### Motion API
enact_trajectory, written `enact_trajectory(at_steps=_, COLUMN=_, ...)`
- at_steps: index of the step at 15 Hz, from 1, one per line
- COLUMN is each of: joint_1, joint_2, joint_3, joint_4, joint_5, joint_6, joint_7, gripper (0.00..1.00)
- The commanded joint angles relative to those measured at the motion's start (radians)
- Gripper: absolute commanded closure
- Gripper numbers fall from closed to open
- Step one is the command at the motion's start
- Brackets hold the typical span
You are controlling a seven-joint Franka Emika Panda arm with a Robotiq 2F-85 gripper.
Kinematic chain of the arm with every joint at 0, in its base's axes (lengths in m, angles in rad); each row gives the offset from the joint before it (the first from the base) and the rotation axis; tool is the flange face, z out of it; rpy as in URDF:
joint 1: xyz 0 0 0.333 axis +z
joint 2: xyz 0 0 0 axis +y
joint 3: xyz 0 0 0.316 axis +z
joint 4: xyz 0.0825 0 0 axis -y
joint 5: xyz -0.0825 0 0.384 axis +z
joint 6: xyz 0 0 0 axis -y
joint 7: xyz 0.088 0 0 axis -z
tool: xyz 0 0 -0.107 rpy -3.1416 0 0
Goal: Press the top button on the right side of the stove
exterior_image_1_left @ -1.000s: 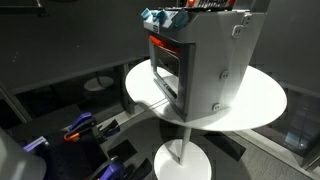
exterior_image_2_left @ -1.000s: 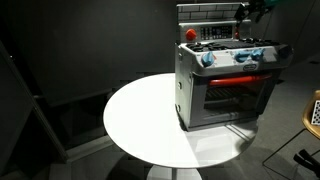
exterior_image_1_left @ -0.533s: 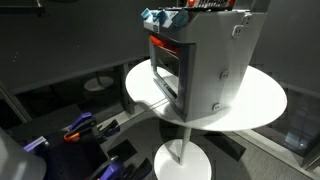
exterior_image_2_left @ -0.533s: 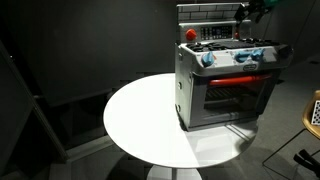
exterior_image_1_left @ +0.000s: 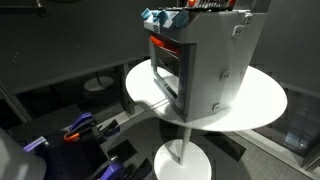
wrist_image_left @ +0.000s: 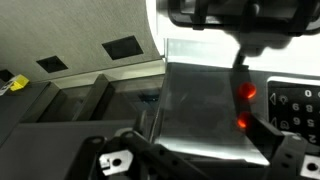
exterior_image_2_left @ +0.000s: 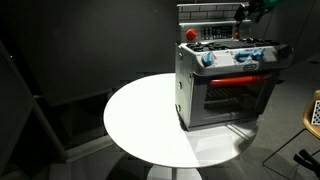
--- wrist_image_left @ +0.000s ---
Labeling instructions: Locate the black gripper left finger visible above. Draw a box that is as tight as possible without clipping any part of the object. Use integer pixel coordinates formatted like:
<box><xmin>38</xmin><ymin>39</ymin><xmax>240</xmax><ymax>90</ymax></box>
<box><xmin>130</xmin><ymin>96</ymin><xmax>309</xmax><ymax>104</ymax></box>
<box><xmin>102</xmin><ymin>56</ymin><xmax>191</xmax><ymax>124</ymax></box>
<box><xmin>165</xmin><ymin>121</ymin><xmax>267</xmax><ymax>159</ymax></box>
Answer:
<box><xmin>65</xmin><ymin>112</ymin><xmax>211</xmax><ymax>180</ymax></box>

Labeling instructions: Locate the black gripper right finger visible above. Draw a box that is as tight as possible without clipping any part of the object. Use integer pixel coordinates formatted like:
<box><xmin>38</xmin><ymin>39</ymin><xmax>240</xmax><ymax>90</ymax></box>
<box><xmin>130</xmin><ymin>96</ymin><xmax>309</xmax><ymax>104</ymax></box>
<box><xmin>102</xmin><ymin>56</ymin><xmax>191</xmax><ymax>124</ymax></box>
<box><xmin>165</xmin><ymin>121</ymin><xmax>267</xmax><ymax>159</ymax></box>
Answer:
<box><xmin>246</xmin><ymin>114</ymin><xmax>320</xmax><ymax>180</ymax></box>

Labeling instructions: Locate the lower red stove button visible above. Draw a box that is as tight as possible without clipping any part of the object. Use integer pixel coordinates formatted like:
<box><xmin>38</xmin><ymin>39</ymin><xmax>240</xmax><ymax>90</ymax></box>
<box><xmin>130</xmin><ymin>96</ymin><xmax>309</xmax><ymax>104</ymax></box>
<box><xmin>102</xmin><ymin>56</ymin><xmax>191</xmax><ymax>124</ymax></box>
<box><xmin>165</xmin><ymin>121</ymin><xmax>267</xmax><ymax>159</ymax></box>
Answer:
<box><xmin>237</xmin><ymin>112</ymin><xmax>251</xmax><ymax>129</ymax></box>

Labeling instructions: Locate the red stove button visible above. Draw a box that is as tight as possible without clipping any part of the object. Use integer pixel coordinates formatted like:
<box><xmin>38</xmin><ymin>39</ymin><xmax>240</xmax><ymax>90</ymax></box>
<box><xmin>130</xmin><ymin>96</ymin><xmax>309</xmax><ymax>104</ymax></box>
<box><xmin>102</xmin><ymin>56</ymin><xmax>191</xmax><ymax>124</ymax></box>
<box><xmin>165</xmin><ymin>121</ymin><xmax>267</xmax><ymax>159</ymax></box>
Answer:
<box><xmin>237</xmin><ymin>112</ymin><xmax>251</xmax><ymax>129</ymax></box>
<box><xmin>239</xmin><ymin>82</ymin><xmax>257</xmax><ymax>99</ymax></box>

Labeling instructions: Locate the upper red stove button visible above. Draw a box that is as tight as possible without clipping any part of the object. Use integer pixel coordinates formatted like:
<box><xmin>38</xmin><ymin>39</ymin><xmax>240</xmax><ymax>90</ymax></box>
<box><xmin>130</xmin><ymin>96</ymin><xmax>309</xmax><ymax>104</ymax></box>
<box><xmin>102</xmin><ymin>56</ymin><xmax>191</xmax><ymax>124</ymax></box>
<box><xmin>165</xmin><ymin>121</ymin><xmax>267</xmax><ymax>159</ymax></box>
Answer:
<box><xmin>239</xmin><ymin>82</ymin><xmax>257</xmax><ymax>99</ymax></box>

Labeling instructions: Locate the glossy black stove top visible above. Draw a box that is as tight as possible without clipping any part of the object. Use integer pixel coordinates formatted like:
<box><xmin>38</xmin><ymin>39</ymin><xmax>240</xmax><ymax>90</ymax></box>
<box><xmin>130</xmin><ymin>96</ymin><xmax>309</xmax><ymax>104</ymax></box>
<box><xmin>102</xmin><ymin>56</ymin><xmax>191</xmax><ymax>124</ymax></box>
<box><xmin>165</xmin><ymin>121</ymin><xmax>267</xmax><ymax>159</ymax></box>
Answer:
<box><xmin>153</xmin><ymin>63</ymin><xmax>268</xmax><ymax>165</ymax></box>

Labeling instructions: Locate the black numeric keypad panel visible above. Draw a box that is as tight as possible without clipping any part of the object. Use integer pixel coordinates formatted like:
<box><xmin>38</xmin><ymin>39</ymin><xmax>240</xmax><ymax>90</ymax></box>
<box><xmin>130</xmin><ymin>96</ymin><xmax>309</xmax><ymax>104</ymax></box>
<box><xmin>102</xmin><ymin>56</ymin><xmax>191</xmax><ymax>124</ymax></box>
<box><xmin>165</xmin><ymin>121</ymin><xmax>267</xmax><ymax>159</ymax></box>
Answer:
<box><xmin>267</xmin><ymin>76</ymin><xmax>320</xmax><ymax>146</ymax></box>

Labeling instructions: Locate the black overhead appliance housing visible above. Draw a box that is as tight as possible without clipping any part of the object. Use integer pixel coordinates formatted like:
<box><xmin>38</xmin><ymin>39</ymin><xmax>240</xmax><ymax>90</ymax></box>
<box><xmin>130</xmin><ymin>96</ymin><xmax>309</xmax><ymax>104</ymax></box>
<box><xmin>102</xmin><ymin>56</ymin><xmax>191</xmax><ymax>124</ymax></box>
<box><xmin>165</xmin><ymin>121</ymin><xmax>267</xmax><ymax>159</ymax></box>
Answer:
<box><xmin>167</xmin><ymin>0</ymin><xmax>320</xmax><ymax>65</ymax></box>

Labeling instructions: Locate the yellow tag object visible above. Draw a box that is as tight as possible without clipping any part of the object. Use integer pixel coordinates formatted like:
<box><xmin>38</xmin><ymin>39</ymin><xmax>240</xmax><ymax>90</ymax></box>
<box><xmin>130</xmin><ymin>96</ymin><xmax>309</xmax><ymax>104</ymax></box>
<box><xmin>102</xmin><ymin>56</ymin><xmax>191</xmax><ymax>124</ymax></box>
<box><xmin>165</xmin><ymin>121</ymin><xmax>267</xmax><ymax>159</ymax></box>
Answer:
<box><xmin>10</xmin><ymin>74</ymin><xmax>29</xmax><ymax>91</ymax></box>

